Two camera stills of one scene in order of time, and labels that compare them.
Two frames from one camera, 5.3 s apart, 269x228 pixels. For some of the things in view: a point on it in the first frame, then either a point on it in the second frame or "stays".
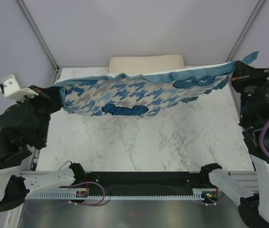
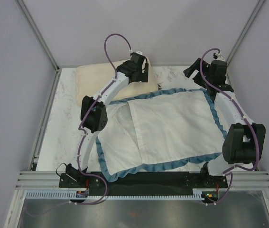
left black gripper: x=53 y=94 -> x=143 y=77
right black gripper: x=244 y=72 -> x=190 y=71
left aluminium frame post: x=38 y=34 stays
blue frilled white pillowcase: x=143 y=93 -> x=158 y=129
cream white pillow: x=145 y=64 -> x=90 y=78
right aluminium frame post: x=255 y=13 stays
